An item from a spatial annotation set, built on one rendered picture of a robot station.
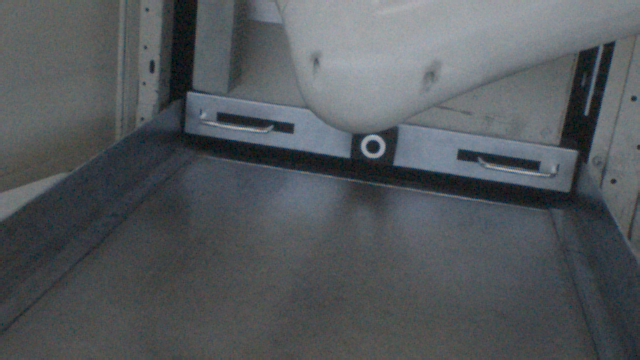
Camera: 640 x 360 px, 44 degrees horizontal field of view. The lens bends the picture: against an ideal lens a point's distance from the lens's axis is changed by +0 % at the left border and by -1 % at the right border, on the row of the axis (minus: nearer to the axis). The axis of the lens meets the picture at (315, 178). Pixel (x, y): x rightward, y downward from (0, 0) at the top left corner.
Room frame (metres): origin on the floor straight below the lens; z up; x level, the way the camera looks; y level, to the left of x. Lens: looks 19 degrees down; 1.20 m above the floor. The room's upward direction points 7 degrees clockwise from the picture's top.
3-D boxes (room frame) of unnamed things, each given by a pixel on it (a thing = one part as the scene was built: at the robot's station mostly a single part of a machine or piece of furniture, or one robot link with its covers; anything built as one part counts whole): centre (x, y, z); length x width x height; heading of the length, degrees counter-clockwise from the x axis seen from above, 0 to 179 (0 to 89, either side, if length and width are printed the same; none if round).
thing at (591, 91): (1.14, -0.39, 1.02); 0.30 x 0.08 x 0.09; 173
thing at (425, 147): (1.08, -0.08, 0.89); 0.54 x 0.05 x 0.06; 83
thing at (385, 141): (1.05, -0.07, 0.90); 0.06 x 0.03 x 0.05; 83
